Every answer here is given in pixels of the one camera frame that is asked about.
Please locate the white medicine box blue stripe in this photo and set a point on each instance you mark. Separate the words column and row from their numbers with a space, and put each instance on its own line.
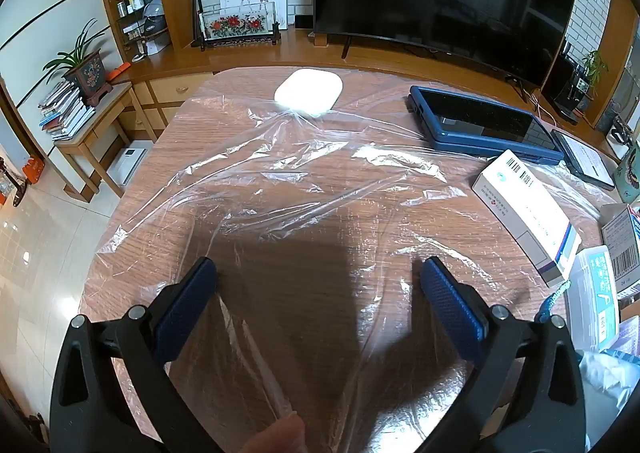
column 525, row 213

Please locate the orange item on floor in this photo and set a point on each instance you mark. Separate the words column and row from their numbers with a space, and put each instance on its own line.
column 34, row 170

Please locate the person's left hand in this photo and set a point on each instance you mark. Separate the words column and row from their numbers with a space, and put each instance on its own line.
column 275, row 435

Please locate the small green houseplant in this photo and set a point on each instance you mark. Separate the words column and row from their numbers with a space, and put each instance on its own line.
column 595, row 65

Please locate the stack of books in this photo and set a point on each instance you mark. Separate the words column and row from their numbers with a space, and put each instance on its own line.
column 65, row 115

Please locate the clear plastic floss box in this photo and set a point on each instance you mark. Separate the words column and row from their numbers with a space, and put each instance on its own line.
column 595, row 293

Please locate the white plastic bag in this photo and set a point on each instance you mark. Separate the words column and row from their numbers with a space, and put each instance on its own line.
column 610, row 378

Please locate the orange tool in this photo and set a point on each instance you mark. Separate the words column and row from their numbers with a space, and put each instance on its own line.
column 119, row 70

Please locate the black coffee machine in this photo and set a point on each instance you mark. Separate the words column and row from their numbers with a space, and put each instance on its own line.
column 565, row 83

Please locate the dark helmet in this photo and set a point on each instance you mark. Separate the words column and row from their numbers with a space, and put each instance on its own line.
column 152, row 15

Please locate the black smartphone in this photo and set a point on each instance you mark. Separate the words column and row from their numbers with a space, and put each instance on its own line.
column 585, row 160

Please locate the white box with barcode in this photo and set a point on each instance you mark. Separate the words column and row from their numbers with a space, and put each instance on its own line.
column 622, row 243

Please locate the wooden television cabinet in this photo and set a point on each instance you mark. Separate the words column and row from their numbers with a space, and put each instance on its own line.
column 165, row 63

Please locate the white oval device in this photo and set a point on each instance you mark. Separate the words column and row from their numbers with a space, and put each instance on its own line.
column 307, row 90

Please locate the potted plant in dark pot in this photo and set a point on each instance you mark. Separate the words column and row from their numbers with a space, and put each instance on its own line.
column 90, row 75

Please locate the teal patterned mug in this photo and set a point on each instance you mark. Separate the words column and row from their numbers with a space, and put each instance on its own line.
column 630, row 178

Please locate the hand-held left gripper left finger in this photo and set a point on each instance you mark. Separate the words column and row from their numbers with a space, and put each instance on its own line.
column 185, row 303

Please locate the framed red flower panel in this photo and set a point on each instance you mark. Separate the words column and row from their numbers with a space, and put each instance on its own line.
column 235, row 25

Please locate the clear plastic film sheet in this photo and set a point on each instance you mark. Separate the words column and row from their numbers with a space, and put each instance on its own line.
column 300, row 173

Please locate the small black box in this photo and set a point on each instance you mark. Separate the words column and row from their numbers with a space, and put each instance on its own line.
column 302, row 21

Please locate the small wooden side table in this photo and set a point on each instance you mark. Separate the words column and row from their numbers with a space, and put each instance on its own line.
column 85, row 138

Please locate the white bathroom scale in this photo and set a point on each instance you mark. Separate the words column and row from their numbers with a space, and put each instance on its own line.
column 125, row 163

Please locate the white desk organizer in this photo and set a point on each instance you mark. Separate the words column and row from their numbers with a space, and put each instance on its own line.
column 620, row 133

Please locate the tablet in blue case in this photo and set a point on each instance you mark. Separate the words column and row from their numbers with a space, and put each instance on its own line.
column 480, row 123

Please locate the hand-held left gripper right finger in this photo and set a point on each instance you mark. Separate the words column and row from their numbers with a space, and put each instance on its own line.
column 450, row 303

